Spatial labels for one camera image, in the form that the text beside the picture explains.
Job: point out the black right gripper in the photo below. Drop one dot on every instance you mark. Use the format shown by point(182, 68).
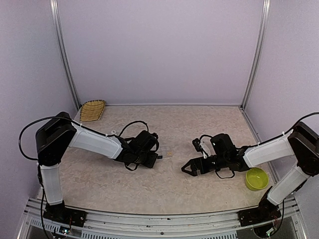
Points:
point(194, 162)

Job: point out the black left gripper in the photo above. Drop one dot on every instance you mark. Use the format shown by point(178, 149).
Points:
point(150, 163)

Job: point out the clear plastic pill organizer box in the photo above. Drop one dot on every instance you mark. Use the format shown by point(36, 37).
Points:
point(162, 152)

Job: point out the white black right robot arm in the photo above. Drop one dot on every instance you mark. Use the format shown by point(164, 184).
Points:
point(300, 141)

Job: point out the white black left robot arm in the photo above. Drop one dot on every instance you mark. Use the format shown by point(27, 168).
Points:
point(61, 133)

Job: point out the green plastic bowl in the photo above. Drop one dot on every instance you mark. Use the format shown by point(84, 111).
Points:
point(256, 179)

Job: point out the woven bamboo tray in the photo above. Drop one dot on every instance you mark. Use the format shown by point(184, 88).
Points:
point(92, 110)

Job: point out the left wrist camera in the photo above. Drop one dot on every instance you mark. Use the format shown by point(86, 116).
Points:
point(154, 138)

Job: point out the aluminium front frame rail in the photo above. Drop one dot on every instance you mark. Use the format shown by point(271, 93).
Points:
point(111, 225)

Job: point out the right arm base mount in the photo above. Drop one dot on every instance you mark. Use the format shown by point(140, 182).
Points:
point(265, 211)

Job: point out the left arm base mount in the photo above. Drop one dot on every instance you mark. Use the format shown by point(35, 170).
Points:
point(65, 215)

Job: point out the aluminium right corner post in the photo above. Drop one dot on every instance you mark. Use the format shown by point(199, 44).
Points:
point(257, 53)

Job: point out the aluminium corner post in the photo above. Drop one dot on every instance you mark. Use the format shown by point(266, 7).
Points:
point(257, 53)
point(63, 53)

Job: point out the aluminium left corner post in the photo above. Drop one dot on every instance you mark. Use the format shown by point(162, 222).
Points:
point(63, 53)

